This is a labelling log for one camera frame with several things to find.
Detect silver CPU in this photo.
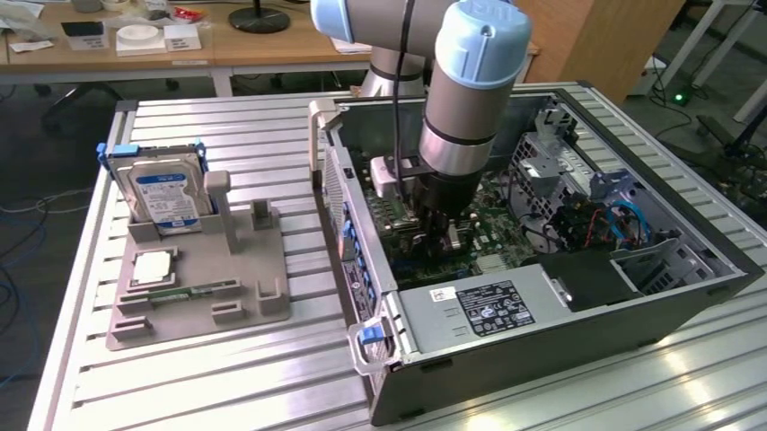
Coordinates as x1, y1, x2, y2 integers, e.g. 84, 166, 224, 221
130, 251, 179, 284

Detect white desk frame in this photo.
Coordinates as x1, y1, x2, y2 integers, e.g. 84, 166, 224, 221
657, 0, 767, 123

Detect blue wire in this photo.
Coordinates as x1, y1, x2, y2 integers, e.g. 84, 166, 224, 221
603, 200, 654, 247

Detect wooden desk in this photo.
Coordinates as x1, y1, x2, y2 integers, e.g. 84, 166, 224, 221
0, 0, 540, 86

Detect wooden cabinet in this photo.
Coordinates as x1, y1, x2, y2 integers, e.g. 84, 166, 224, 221
514, 0, 689, 104

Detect blue floor cable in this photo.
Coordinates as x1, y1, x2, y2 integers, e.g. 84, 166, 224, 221
0, 210, 54, 390

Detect black connector block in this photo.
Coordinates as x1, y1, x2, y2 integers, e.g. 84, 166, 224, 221
548, 205, 595, 251

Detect green RAM stick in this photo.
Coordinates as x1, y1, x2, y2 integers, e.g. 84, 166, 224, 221
147, 286, 218, 305

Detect black office chair base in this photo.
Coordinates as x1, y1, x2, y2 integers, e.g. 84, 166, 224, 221
35, 83, 122, 134

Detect black graphics card green board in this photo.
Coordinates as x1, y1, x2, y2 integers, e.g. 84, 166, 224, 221
386, 204, 478, 262

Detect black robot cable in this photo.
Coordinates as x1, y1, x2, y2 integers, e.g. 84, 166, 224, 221
392, 0, 419, 192

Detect grey power supply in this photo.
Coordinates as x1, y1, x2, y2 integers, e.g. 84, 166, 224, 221
392, 263, 574, 356

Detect black round monitor base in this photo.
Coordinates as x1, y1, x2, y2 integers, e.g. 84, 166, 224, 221
227, 0, 294, 35

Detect white box black lid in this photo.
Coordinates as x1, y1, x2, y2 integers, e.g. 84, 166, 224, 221
59, 21, 112, 51

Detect white paper sheets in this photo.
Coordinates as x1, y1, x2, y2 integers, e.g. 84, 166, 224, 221
327, 38, 372, 56

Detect grey parts rack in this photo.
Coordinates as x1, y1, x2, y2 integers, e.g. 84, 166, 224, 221
106, 169, 295, 352

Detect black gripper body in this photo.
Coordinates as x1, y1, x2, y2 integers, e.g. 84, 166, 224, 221
418, 170, 484, 222

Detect hard disk blue label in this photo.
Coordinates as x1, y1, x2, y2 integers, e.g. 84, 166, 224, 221
116, 154, 216, 235

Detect white labelled box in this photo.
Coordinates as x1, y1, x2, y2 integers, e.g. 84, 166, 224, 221
162, 23, 203, 53

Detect blue disk caddy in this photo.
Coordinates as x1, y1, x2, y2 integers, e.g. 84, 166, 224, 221
95, 140, 210, 180

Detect white round dish block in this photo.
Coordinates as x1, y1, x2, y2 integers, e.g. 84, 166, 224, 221
115, 25, 168, 58

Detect green motherboard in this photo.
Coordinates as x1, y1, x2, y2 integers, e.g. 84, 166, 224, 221
352, 156, 540, 291

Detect open dark grey PC case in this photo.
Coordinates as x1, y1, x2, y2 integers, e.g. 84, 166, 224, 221
306, 87, 758, 427

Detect clear plastic bag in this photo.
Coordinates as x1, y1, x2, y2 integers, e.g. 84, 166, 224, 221
0, 2, 47, 35

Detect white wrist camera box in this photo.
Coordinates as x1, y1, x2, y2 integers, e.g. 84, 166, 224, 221
370, 155, 404, 199

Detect silver chipset heat sink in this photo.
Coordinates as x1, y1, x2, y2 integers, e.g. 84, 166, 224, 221
478, 254, 512, 274

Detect white floor cable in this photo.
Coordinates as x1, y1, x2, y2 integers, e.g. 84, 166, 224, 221
0, 186, 95, 216

